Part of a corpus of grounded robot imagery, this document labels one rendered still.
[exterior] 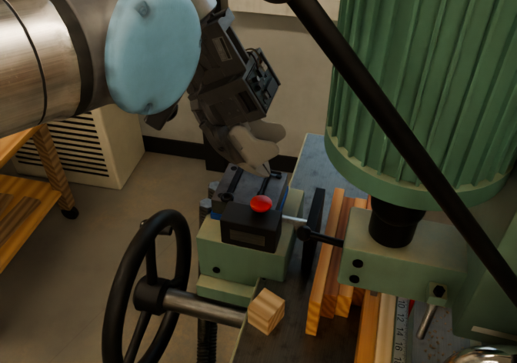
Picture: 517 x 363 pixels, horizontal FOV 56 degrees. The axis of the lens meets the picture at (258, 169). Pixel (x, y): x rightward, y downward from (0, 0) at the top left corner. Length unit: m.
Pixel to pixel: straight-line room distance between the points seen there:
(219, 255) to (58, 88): 0.47
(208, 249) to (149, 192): 1.49
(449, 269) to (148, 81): 0.39
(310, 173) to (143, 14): 0.63
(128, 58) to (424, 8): 0.19
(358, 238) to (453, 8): 0.31
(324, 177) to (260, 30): 1.08
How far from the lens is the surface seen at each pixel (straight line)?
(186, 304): 0.81
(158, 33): 0.33
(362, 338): 0.65
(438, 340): 0.85
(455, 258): 0.59
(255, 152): 0.58
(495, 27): 0.35
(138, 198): 2.18
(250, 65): 0.53
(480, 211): 0.57
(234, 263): 0.73
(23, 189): 2.11
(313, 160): 0.93
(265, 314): 0.66
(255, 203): 0.66
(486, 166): 0.43
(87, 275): 1.96
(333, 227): 0.70
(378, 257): 0.57
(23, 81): 0.30
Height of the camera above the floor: 1.50
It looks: 42 degrees down
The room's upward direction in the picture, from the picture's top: straight up
